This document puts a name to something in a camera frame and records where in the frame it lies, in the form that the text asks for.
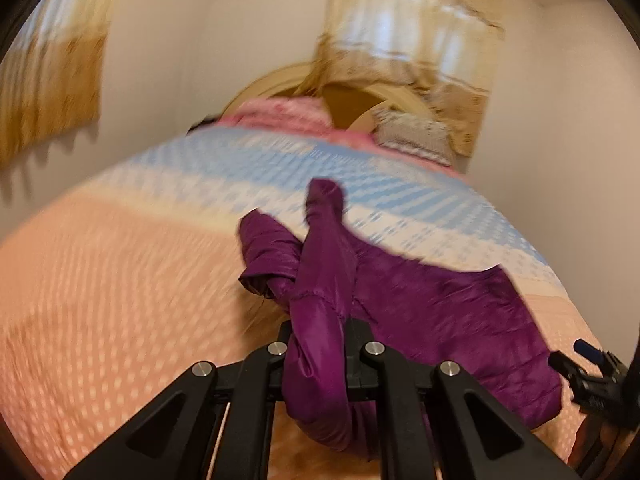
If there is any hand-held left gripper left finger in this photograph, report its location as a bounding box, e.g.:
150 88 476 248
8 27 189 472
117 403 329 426
65 320 294 480

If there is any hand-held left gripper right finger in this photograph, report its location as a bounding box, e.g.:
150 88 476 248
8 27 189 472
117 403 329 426
342 317 581 480

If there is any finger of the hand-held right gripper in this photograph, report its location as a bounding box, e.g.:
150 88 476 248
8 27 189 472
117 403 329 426
572 339 609 366
547 351 590 387

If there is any purple puffer jacket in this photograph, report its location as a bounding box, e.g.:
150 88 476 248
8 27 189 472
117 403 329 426
237 177 563 463

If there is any person's right hand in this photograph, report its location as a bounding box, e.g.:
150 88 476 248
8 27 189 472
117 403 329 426
567 412 640 480

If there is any bed with dotted blanket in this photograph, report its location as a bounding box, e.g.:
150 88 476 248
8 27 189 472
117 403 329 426
0 125 601 480

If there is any patterned grey pillow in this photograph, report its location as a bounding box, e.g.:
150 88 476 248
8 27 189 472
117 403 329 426
372 111 459 167

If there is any beige wooden headboard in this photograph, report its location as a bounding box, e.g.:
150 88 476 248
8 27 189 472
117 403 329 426
220 60 441 135

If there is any pink folded quilt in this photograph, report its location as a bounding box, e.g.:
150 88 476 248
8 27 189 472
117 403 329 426
220 97 382 147

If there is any yellow patterned curtain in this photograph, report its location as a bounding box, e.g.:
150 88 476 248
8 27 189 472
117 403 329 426
0 0 123 171
312 0 512 158

